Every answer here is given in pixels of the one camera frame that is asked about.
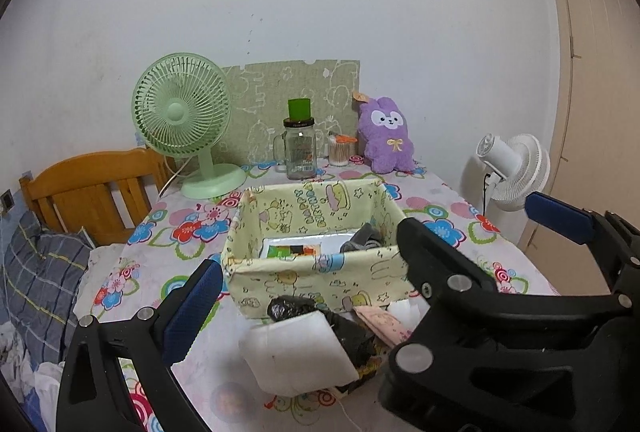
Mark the purple plush bunny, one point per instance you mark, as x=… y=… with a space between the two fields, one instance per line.
x=387 y=147

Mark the green patterned board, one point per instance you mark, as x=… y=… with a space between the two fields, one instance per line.
x=270 y=82

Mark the glass jar mug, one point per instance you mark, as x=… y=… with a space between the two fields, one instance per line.
x=300 y=152

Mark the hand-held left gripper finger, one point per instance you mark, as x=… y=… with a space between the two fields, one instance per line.
x=192 y=317

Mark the pink printed packet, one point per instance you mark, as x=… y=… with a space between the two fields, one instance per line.
x=382 y=324

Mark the white tissue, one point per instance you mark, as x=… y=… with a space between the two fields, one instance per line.
x=407 y=312

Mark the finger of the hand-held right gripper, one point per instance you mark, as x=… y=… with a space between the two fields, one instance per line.
x=450 y=312
x=555 y=217

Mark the yellow cartoon fabric basket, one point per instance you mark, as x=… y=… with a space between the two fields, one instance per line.
x=280 y=282

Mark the beige door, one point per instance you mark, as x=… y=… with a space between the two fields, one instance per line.
x=600 y=87

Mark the white bed sheet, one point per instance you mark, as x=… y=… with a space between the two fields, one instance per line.
x=107 y=257

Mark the grey sock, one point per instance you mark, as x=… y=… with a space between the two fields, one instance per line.
x=362 y=239

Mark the blue plaid pillow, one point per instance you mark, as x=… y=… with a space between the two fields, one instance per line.
x=40 y=272

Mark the white cloth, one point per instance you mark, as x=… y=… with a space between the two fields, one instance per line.
x=50 y=382
x=295 y=352

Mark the wooden headboard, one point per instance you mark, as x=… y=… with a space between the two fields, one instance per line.
x=75 y=172

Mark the black shiny plastic packet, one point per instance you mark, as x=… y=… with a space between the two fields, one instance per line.
x=355 y=337

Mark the green desk fan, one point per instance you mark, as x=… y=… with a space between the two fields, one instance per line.
x=175 y=112

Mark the black wall switch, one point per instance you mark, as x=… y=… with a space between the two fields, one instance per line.
x=7 y=201

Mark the cotton swab container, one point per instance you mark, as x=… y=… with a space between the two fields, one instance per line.
x=340 y=154

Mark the green plastic cup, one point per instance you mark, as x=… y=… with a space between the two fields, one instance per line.
x=299 y=108

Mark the white standing fan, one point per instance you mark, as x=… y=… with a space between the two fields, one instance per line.
x=520 y=172

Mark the colourful flat packet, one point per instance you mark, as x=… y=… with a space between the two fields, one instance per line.
x=290 y=251

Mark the white crumpled cloth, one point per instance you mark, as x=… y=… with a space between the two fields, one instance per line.
x=50 y=382

